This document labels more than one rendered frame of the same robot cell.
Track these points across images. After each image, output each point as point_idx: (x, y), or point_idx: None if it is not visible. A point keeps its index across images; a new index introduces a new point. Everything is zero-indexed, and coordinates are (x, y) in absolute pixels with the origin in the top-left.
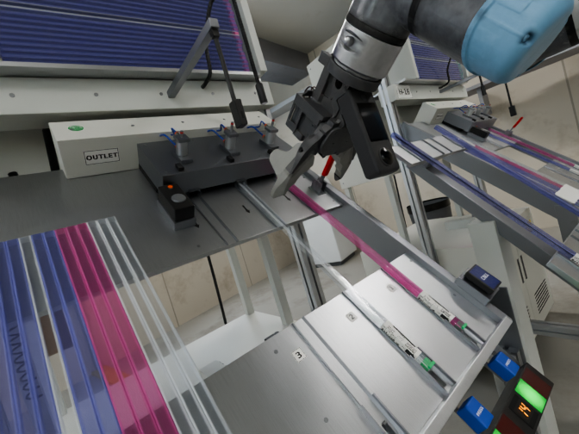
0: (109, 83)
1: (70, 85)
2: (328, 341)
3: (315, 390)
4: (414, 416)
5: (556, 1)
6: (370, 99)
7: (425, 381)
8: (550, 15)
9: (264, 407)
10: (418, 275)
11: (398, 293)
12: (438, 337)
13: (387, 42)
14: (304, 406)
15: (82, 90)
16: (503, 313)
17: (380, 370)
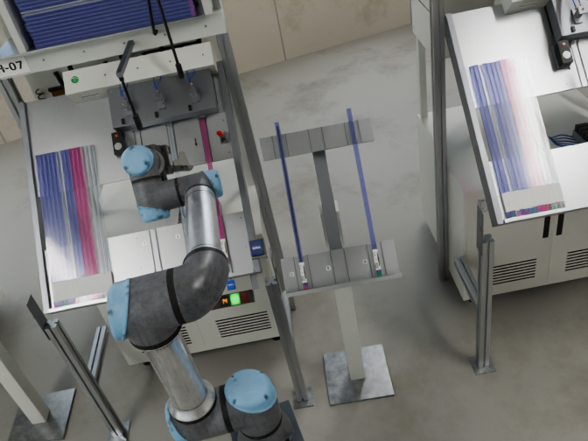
0: (90, 42)
1: (69, 48)
2: (159, 242)
3: (143, 257)
4: None
5: (144, 220)
6: (160, 174)
7: None
8: (144, 221)
9: (122, 255)
10: (235, 227)
11: None
12: None
13: (161, 158)
14: (136, 260)
15: (76, 50)
16: (258, 267)
17: (172, 262)
